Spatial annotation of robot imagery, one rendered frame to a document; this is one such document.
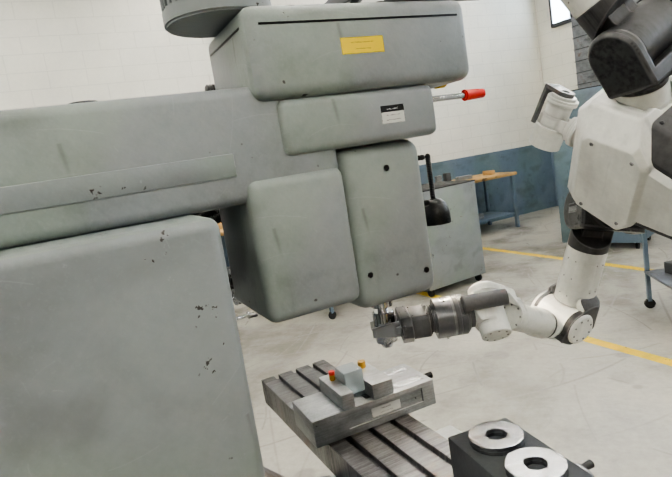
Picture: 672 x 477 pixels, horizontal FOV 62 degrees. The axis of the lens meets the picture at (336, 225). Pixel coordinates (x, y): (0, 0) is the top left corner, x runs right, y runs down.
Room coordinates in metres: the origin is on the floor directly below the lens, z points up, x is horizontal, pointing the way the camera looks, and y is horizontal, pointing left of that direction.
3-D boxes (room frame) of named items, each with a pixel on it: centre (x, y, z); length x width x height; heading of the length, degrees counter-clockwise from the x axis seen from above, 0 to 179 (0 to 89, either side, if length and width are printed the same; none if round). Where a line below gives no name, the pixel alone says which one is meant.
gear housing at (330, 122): (1.16, -0.03, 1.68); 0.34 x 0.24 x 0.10; 115
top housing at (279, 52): (1.17, -0.06, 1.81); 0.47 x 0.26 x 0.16; 115
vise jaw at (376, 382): (1.41, -0.02, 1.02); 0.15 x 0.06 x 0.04; 23
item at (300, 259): (1.10, 0.11, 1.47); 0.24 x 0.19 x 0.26; 25
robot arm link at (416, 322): (1.18, -0.16, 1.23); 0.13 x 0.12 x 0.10; 0
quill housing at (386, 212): (1.18, -0.07, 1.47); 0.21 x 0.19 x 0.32; 25
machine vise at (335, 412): (1.40, 0.00, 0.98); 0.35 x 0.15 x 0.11; 113
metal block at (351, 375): (1.39, 0.03, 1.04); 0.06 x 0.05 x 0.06; 23
